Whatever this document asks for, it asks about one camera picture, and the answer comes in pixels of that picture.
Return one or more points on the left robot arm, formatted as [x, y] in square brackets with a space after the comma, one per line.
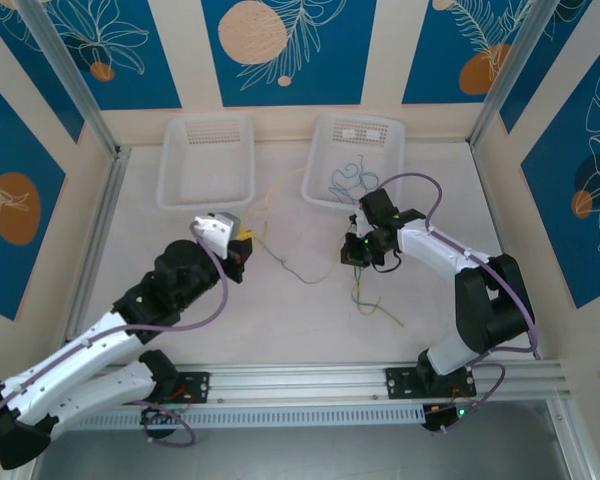
[80, 360]

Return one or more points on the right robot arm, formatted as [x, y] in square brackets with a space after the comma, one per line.
[495, 310]

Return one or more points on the white plastic basket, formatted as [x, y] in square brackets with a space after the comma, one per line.
[205, 170]
[352, 150]

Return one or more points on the black controller board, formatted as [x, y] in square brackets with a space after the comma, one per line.
[157, 420]
[445, 416]

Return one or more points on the grey metal sheet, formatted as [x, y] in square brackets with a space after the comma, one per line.
[300, 455]

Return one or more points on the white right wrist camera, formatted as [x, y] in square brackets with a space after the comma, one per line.
[360, 225]

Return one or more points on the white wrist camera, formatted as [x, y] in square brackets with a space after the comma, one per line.
[212, 232]
[360, 225]

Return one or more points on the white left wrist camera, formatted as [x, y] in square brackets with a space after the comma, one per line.
[212, 232]

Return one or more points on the aluminium side rail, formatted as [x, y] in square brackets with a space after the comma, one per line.
[485, 180]
[105, 210]

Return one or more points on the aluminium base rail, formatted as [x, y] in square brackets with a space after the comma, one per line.
[300, 380]

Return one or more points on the aluminium frame post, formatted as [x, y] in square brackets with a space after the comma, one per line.
[70, 75]
[505, 70]

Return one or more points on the aluminium frame bar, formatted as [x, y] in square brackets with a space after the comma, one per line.
[575, 445]

